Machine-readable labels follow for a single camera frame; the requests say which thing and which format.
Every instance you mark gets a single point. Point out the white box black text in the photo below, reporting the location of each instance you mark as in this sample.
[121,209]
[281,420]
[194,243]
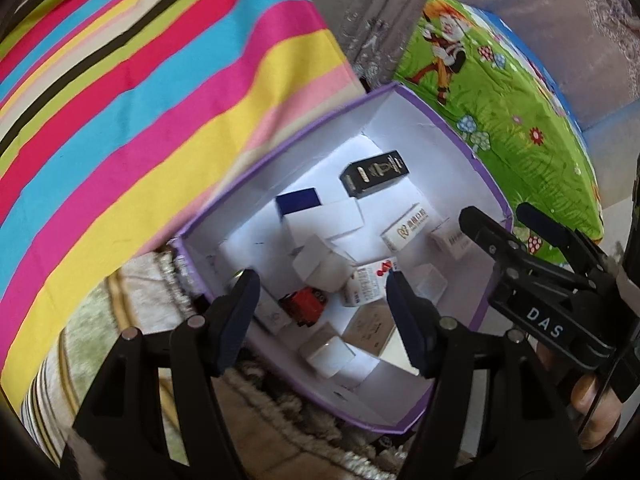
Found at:
[367,285]

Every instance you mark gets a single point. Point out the person's right hand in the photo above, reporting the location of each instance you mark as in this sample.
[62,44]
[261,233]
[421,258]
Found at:
[595,410]

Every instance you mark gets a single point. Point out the long white box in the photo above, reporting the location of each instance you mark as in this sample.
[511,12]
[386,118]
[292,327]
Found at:
[325,220]

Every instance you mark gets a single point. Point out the purple cardboard box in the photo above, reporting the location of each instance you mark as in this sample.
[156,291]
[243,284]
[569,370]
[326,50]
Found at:
[400,125]

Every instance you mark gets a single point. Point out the dark blue white box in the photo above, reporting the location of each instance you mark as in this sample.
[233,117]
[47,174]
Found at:
[299,200]

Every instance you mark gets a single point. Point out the beige yellow striped towel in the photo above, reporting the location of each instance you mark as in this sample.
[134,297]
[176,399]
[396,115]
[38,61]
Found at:
[130,280]

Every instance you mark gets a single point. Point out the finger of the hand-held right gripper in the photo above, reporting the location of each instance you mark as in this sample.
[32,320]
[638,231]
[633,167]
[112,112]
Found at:
[487,240]
[542,220]

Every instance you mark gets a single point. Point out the tan carton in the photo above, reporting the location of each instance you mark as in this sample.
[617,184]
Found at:
[370,327]

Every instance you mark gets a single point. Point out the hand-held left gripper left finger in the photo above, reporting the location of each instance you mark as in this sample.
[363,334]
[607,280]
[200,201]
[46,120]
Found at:
[235,320]

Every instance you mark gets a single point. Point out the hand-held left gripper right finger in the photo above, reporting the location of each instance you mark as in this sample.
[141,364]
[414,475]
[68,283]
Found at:
[410,320]

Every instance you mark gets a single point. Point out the red blue toy car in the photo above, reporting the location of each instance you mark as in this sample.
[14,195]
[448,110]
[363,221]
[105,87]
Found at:
[305,307]

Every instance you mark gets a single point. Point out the green cartoon printed cushion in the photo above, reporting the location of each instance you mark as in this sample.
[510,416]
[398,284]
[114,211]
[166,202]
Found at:
[525,135]

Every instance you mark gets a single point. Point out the small white printed box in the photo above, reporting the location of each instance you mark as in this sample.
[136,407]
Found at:
[450,240]

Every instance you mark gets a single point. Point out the cream cube box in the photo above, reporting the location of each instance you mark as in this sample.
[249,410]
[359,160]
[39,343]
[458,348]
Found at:
[327,355]

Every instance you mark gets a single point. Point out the colourful striped cloth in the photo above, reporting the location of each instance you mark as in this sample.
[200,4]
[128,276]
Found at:
[150,110]

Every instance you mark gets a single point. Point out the orange white box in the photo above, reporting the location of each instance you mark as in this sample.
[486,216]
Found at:
[405,230]

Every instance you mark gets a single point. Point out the black box gold print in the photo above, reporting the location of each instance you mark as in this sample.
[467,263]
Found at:
[372,172]

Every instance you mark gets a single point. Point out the white box saxophone picture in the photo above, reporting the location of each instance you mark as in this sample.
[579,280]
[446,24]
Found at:
[272,315]

